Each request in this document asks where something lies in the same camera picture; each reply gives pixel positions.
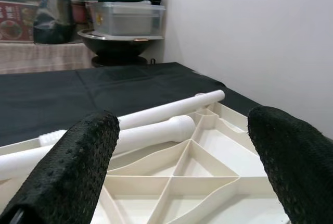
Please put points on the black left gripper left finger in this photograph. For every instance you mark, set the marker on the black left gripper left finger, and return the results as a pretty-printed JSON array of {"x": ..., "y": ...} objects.
[{"x": 65, "y": 172}]

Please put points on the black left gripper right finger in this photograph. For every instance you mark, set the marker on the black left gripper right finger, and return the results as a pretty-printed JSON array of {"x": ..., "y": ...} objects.
[{"x": 294, "y": 156}]

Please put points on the white plastic children table top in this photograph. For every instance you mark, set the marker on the white plastic children table top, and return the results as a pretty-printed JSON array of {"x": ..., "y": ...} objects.
[{"x": 145, "y": 203}]

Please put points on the black tablecloth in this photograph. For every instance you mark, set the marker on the black tablecloth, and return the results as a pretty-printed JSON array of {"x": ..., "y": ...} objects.
[{"x": 52, "y": 99}]

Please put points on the white plastic table leg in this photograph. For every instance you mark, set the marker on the white plastic table leg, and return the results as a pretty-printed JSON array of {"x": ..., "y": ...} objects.
[
  {"x": 156, "y": 132},
  {"x": 169, "y": 109}
]

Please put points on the beige striped cloth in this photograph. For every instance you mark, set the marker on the beige striped cloth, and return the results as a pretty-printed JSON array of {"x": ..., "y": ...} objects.
[{"x": 39, "y": 57}]

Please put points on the black round bowl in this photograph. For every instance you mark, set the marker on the black round bowl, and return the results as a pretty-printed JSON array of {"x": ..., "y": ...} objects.
[{"x": 114, "y": 47}]

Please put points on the black bag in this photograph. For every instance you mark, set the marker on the black bag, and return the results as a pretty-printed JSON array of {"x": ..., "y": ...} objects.
[{"x": 52, "y": 20}]

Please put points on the red lidded storage box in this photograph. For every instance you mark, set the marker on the red lidded storage box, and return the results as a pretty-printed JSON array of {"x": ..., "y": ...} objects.
[{"x": 15, "y": 20}]

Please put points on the clear plastic container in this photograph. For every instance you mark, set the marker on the clear plastic container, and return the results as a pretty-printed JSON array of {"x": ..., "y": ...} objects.
[{"x": 125, "y": 18}]

